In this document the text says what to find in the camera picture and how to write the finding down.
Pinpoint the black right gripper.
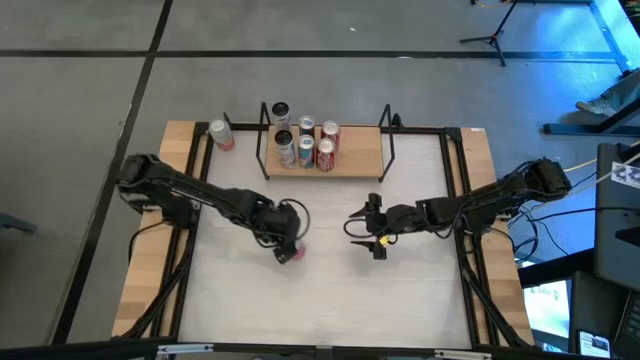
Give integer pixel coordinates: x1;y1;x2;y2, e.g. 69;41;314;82
348;193;419;261

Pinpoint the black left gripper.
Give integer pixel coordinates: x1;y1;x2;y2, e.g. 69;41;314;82
252;199;304;265

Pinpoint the red cola can white lettering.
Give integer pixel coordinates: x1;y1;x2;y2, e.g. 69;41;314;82
315;137;337;173

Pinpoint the red cola can black lettering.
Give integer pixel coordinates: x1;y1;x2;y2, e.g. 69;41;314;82
320;120;342;154

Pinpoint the white slim energy drink can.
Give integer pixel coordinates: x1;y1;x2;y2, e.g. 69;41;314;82
271;101;293;134
273;129;297;169

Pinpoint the light wooden table side board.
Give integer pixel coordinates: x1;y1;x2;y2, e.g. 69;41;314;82
112;119;211;339
447;127;536;346

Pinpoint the lit monitor screen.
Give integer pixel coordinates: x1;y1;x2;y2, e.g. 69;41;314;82
519;277;574;354

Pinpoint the black tripod stand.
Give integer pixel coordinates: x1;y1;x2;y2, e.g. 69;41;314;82
459;0;521;68

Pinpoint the black computer case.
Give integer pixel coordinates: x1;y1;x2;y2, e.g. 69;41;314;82
594;142;640;291

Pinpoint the smartphone with lit screen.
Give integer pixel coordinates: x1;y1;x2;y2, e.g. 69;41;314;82
577;329;614;359

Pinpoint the white marker tag sticker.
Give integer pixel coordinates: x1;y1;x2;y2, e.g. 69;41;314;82
610;160;640;190

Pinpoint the grey chair leg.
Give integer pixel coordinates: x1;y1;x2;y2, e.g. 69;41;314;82
0;212;37;236

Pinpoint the person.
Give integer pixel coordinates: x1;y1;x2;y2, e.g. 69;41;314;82
574;69;640;118

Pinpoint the black looped gripper cable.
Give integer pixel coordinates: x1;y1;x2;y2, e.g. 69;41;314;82
254;198;312;249
342;218;374;240

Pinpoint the wooden shelf with black frame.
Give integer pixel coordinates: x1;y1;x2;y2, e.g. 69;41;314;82
254;102;404;184

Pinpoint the silver aluminium bracket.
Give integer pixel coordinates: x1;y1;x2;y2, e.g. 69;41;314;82
157;343;215;356
433;349;494;360

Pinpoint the black floor cable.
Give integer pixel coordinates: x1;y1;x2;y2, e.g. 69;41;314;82
527;205;640;224

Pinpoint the black desk leg frame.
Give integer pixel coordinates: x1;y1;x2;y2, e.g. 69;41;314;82
543;99;640;137

